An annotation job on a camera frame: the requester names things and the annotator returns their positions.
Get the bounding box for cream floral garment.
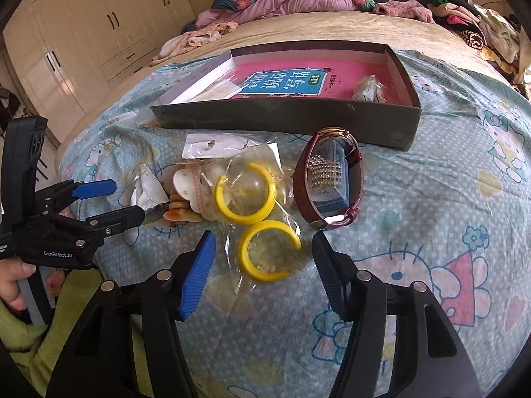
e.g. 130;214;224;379
150;23;239;66

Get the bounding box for pink fluffy garment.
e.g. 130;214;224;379
373;0;436;23

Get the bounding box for peach ribbed hair clip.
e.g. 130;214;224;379
163;199;204;224

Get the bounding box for cream wardrobe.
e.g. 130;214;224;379
0;0;195;142

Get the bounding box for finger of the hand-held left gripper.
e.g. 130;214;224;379
39;205;146;240
33;179;117;213

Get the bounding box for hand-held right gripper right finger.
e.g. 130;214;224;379
311;232;484;398

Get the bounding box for purple quilt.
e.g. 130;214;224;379
195;0;357;28

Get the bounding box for maroon strap wristwatch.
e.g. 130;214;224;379
292;126;366;232

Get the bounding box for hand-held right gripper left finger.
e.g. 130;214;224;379
45;230;218;398

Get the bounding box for white earring card bag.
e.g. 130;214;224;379
183;133;274;162

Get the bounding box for small clear plastic bag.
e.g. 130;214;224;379
352;75;388;102

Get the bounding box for large white hair claw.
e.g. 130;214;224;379
172;162;222;220

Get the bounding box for pink book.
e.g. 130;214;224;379
227;61;413;104

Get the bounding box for person's left forearm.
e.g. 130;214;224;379
0;271;152;398

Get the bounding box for bagged yellow hoop earrings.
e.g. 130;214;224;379
207;143;305;295

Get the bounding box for person's left hand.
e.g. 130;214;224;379
0;259;67;313

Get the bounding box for grey cardboard box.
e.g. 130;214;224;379
149;43;423;151

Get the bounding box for pile of clothes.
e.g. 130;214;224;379
427;0;531;100

